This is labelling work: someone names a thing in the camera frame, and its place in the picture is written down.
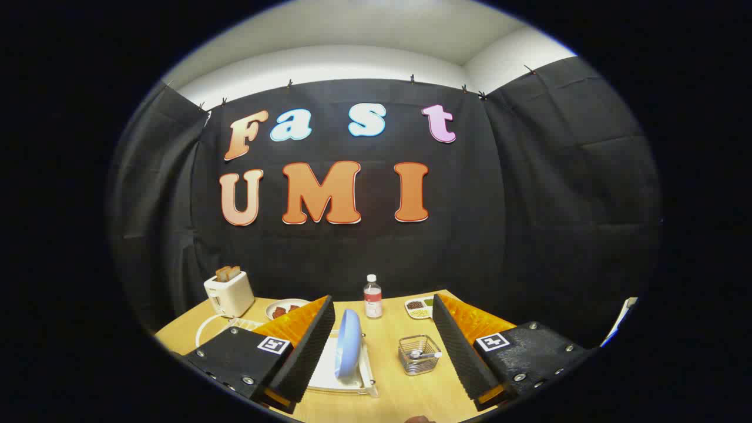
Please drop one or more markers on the toasted bread slice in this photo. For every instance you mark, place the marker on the toasted bread slice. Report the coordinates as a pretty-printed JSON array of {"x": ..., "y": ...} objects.
[
  {"x": 222, "y": 274},
  {"x": 234, "y": 271}
]

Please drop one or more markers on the beige round plate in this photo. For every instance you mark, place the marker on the beige round plate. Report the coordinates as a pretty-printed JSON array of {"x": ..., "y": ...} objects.
[{"x": 281, "y": 303}]

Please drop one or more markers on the black backdrop cloth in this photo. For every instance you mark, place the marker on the black backdrop cloth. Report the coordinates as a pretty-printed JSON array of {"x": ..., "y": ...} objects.
[{"x": 529, "y": 235}]

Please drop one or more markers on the blue plate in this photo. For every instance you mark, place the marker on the blue plate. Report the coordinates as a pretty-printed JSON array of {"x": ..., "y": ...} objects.
[{"x": 348, "y": 343}]

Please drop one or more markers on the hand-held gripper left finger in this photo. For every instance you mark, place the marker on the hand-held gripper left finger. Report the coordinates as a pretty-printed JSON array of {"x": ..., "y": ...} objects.
[{"x": 311, "y": 352}]

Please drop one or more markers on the white divided dish with beans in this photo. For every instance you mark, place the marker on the white divided dish with beans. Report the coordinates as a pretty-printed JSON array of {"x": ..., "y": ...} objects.
[{"x": 418, "y": 306}]

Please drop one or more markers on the white toaster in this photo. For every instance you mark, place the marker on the white toaster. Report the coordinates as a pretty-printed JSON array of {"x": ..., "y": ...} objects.
[{"x": 232, "y": 295}]

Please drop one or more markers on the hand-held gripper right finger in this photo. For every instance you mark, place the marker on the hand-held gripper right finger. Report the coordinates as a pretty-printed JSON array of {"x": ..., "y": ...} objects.
[{"x": 461, "y": 358}]

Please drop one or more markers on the clear plastic bottle red label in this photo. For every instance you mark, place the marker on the clear plastic bottle red label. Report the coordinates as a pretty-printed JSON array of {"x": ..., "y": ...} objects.
[{"x": 372, "y": 302}]

